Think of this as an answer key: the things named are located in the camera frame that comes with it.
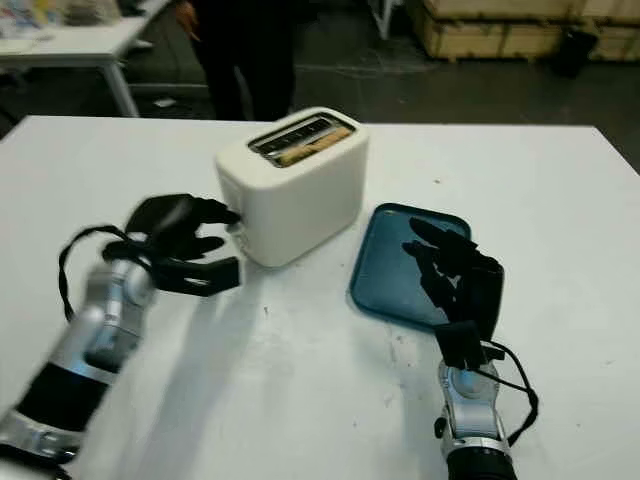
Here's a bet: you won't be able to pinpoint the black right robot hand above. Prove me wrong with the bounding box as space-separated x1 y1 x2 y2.
402 215 506 346

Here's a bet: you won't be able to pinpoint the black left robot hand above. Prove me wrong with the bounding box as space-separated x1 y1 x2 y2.
124 193 242 264

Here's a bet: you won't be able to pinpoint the slice of brown bread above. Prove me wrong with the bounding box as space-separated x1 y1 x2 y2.
277 127 351 169

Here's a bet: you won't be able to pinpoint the blue plastic tray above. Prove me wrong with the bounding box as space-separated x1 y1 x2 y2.
347 202 473 335

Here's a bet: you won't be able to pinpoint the white two-slot toaster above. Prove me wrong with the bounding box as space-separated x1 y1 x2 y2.
214 107 370 269

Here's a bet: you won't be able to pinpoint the person in dark clothes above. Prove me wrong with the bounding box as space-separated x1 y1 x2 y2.
174 0 297 121

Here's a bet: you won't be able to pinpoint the white side table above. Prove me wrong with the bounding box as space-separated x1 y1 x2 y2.
0 0 209 119

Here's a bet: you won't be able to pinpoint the black trash bin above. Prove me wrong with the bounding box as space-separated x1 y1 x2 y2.
552 27 600 79

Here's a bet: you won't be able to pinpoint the stacked wooden crates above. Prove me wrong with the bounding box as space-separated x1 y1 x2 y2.
407 0 640 64

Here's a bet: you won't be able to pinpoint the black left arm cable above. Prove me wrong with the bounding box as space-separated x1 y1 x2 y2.
57 224 132 321

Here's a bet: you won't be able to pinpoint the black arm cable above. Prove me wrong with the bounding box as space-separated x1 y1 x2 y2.
479 339 540 446
57 224 132 321

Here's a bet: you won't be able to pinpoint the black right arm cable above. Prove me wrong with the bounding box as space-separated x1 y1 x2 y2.
479 339 540 446

